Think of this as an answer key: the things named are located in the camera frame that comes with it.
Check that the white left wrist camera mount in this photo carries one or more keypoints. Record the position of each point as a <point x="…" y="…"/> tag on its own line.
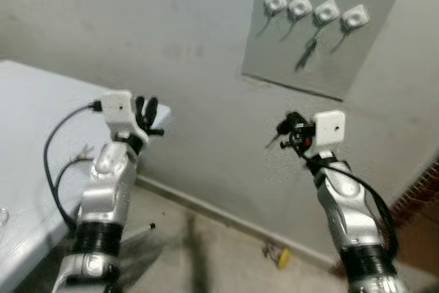
<point x="118" y="108"/>

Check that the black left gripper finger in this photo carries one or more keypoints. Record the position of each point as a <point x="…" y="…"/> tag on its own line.
<point x="140" y="109"/>
<point x="151" y="110"/>

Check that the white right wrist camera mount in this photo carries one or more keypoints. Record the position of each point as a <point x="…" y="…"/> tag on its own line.
<point x="330" y="127"/>

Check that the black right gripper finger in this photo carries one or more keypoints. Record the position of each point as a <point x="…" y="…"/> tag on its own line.
<point x="282" y="127"/>
<point x="295" y="116"/>

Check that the small yellow floor object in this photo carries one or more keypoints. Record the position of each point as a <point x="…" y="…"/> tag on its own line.
<point x="281" y="257"/>

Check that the white wall hook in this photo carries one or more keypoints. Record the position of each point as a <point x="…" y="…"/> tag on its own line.
<point x="300" y="6"/>
<point x="276" y="1"/>
<point x="355" y="17"/>
<point x="326" y="12"/>

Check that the white folding table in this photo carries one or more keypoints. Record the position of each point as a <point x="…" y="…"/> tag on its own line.
<point x="27" y="135"/>

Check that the dark hanging key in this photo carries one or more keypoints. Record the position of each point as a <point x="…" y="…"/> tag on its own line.
<point x="312" y="46"/>

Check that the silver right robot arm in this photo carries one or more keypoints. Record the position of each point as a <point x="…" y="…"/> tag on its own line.
<point x="350" y="217"/>

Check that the grey table leg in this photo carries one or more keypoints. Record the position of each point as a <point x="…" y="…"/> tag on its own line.
<point x="140" y="229"/>

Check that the small metal key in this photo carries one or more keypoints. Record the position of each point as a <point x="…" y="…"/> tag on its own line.
<point x="273" y="141"/>

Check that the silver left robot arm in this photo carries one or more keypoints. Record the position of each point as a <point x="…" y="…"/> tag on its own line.
<point x="103" y="197"/>

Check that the silver metal keys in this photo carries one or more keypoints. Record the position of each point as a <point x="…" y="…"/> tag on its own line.
<point x="86" y="151"/>

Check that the grey wall board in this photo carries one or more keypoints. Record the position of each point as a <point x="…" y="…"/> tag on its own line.
<point x="363" y="60"/>

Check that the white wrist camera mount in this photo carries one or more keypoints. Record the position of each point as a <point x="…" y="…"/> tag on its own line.
<point x="118" y="108"/>
<point x="330" y="127"/>

